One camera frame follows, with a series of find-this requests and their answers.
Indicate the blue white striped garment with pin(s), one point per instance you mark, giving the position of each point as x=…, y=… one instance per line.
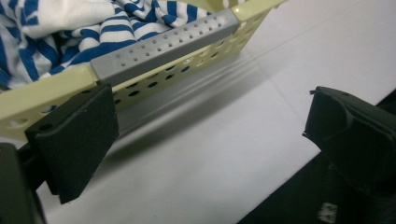
x=84, y=34

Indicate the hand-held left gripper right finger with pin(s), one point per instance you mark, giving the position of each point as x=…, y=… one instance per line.
x=351, y=143

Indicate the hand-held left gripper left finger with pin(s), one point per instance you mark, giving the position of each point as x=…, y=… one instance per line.
x=73, y=141

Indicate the cream plastic laundry basket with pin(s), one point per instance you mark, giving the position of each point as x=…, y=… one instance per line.
x=155, y=57

